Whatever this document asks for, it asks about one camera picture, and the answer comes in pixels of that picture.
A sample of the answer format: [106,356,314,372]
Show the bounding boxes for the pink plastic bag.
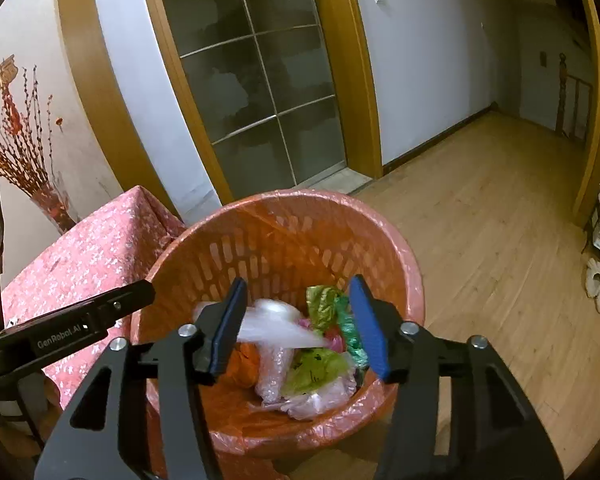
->
[300,317,348,353]

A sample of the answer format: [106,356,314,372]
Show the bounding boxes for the red tassel ornament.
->
[0,55,23,136]

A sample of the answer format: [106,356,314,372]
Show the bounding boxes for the frosted glass sliding door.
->
[152,0,348,196]

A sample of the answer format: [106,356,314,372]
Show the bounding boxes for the glass vase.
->
[30,170,78,236]

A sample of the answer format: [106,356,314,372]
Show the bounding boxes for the bubble wrap sheet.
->
[252,342,301,406]

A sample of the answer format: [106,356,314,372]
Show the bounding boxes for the translucent plastic bag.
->
[192,297,331,356]

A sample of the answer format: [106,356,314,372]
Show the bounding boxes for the green foil wrapper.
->
[335,297,376,371]

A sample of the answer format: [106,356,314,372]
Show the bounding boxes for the red berry branches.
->
[0,65,68,221]

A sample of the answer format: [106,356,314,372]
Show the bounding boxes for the clear plastic bag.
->
[275,377,361,421]

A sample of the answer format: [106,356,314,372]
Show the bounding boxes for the light green printed bag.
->
[306,285,351,333]
[280,347,353,396]

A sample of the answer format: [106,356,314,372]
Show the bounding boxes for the wooden stair railing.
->
[555,52,595,143]

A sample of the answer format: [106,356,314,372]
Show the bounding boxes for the wooden door frame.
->
[55,0,385,211]

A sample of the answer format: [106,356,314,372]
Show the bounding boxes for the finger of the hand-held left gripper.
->
[0,280,157,380]

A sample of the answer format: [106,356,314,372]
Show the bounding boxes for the orange plastic basket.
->
[130,187,426,461]

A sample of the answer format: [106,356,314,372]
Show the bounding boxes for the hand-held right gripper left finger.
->
[32,276,248,480]

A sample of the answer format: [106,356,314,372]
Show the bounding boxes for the wooden door jamb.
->
[572,0,600,226]

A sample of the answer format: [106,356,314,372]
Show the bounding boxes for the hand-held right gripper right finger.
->
[347,274,566,480]

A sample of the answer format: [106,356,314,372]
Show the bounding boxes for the pink floral tablecloth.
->
[0,185,188,411]

